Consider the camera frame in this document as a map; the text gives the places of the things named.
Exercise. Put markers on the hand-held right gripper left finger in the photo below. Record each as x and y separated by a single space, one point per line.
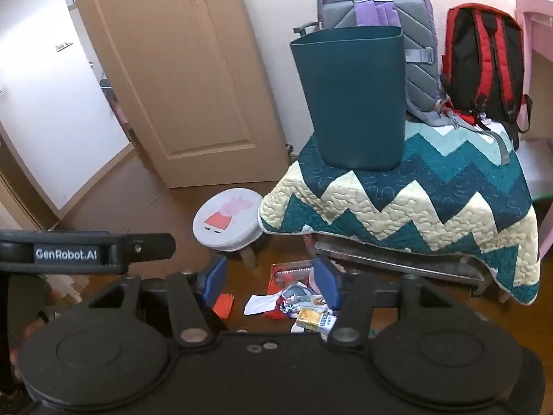
216 281

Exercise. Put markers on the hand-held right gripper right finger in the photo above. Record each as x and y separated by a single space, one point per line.
327 285

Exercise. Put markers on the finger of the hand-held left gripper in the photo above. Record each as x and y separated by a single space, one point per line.
129 248

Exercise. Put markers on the white plastic bag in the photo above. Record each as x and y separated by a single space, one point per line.
261 304

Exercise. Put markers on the orange plastic bag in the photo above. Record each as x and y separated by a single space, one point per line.
274 287

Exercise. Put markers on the teal trash bin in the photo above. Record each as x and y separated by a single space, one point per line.
350 95

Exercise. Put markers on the person's left hand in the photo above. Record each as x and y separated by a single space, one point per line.
30 333

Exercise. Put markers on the orange ribbed wrapper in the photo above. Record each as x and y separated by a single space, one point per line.
223 306

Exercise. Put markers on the yellow small carton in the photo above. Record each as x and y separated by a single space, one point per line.
311 316

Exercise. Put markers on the purple white snack wrapper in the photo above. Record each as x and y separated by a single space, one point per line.
293 296

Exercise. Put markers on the clear plastic tray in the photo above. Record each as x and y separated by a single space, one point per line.
293 272

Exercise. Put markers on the teal cream zigzag quilt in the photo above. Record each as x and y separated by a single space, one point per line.
389 207

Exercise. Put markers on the beige wooden door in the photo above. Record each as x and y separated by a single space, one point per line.
173 73

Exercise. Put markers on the red black backpack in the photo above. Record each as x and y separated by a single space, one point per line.
475 52

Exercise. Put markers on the grey pole black tip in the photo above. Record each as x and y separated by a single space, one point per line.
320 8

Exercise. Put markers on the purple grey backpack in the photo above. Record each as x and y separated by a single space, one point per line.
380 8

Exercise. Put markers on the pink desk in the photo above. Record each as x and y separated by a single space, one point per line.
529 17

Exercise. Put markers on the white wall switch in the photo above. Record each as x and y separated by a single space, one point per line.
62 46

